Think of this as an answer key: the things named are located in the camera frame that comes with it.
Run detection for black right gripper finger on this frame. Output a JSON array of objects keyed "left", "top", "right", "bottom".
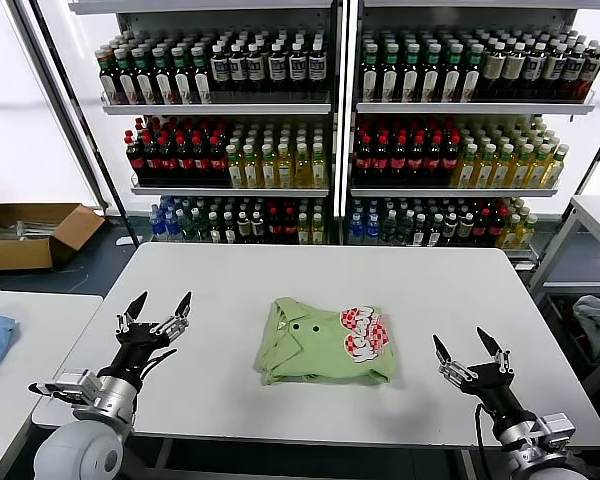
[
  {"left": 432, "top": 334, "right": 474, "bottom": 389},
  {"left": 475, "top": 326, "right": 516, "bottom": 377}
]

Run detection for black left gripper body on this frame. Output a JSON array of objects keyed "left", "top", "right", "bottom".
[{"left": 98, "top": 322, "right": 173, "bottom": 382}]

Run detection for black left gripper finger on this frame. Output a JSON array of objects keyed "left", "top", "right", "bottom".
[
  {"left": 149, "top": 291, "right": 193, "bottom": 340},
  {"left": 114, "top": 291, "right": 149, "bottom": 337}
]

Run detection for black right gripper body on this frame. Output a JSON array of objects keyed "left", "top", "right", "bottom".
[{"left": 461, "top": 361, "right": 535, "bottom": 432}]

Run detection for green polo shirt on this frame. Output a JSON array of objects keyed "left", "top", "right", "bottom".
[{"left": 252, "top": 297, "right": 397, "bottom": 387}]

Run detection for black storage bin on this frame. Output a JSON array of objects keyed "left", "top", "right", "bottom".
[{"left": 543, "top": 291, "right": 600, "bottom": 373}]

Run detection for cola bottle red cap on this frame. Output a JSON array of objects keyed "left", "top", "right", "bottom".
[
  {"left": 353, "top": 131, "right": 374, "bottom": 186},
  {"left": 282, "top": 206, "right": 298, "bottom": 242},
  {"left": 389, "top": 131, "right": 409, "bottom": 186},
  {"left": 371, "top": 131, "right": 392, "bottom": 186},
  {"left": 140, "top": 134, "right": 163, "bottom": 186},
  {"left": 423, "top": 131, "right": 444, "bottom": 186},
  {"left": 440, "top": 131, "right": 461, "bottom": 186},
  {"left": 123, "top": 134, "right": 147, "bottom": 186},
  {"left": 488, "top": 206, "right": 506, "bottom": 245},
  {"left": 472, "top": 207, "right": 489, "bottom": 245},
  {"left": 191, "top": 134, "right": 212, "bottom": 186},
  {"left": 406, "top": 131, "right": 427, "bottom": 186},
  {"left": 174, "top": 134, "right": 196, "bottom": 186},
  {"left": 157, "top": 134, "right": 180, "bottom": 186},
  {"left": 267, "top": 206, "right": 283, "bottom": 242},
  {"left": 208, "top": 134, "right": 229, "bottom": 186}
]

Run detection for wrapped metal bars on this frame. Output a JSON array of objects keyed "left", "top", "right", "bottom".
[{"left": 7, "top": 217, "right": 70, "bottom": 241}]

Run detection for brown cardboard box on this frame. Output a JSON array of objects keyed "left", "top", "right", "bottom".
[{"left": 0, "top": 174, "right": 106, "bottom": 271}]

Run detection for black slanted pole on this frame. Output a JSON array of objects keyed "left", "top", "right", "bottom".
[
  {"left": 559, "top": 98, "right": 600, "bottom": 225},
  {"left": 24, "top": 0, "right": 139, "bottom": 246}
]

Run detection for grey metal shelf rack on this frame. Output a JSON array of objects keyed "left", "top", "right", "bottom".
[
  {"left": 347, "top": 0, "right": 597, "bottom": 265},
  {"left": 67, "top": 0, "right": 342, "bottom": 245}
]

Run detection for dark tea bottle green label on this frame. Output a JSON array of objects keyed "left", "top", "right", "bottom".
[
  {"left": 151, "top": 45, "right": 176, "bottom": 105},
  {"left": 458, "top": 42, "right": 485, "bottom": 102},
  {"left": 114, "top": 46, "right": 139, "bottom": 105},
  {"left": 171, "top": 44, "right": 195, "bottom": 105},
  {"left": 96, "top": 47, "right": 121, "bottom": 105},
  {"left": 379, "top": 42, "right": 401, "bottom": 102},
  {"left": 189, "top": 44, "right": 213, "bottom": 104},
  {"left": 438, "top": 42, "right": 464, "bottom": 102},
  {"left": 359, "top": 42, "right": 381, "bottom": 102},
  {"left": 399, "top": 42, "right": 422, "bottom": 102},
  {"left": 132, "top": 46, "right": 157, "bottom": 105},
  {"left": 419, "top": 42, "right": 442, "bottom": 102}
]

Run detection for dark bottle white blue label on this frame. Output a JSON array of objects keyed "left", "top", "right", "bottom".
[
  {"left": 286, "top": 41, "right": 308, "bottom": 95},
  {"left": 557, "top": 43, "right": 587, "bottom": 99},
  {"left": 227, "top": 43, "right": 247, "bottom": 95},
  {"left": 538, "top": 43, "right": 567, "bottom": 99},
  {"left": 208, "top": 43, "right": 229, "bottom": 95},
  {"left": 519, "top": 42, "right": 547, "bottom": 99},
  {"left": 306, "top": 41, "right": 327, "bottom": 95},
  {"left": 244, "top": 42, "right": 266, "bottom": 95},
  {"left": 266, "top": 42, "right": 287, "bottom": 95}
]

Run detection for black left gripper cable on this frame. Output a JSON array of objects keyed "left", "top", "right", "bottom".
[{"left": 147, "top": 348, "right": 179, "bottom": 371}]

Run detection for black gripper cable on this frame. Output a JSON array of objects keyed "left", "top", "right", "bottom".
[
  {"left": 473, "top": 402, "right": 494, "bottom": 480},
  {"left": 147, "top": 348, "right": 179, "bottom": 371}
]

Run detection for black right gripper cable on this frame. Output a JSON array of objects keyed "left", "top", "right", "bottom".
[{"left": 473, "top": 402, "right": 494, "bottom": 480}]

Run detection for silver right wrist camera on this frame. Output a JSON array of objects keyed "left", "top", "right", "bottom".
[{"left": 532, "top": 412, "right": 576, "bottom": 451}]

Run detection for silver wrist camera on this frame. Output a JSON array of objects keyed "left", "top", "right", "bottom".
[
  {"left": 28, "top": 368, "right": 104, "bottom": 407},
  {"left": 532, "top": 412, "right": 576, "bottom": 451}
]

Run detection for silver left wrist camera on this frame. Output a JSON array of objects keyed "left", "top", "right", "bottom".
[{"left": 28, "top": 368, "right": 104, "bottom": 407}]

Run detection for grey side table frame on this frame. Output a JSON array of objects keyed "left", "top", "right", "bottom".
[{"left": 527, "top": 193, "right": 600, "bottom": 396}]

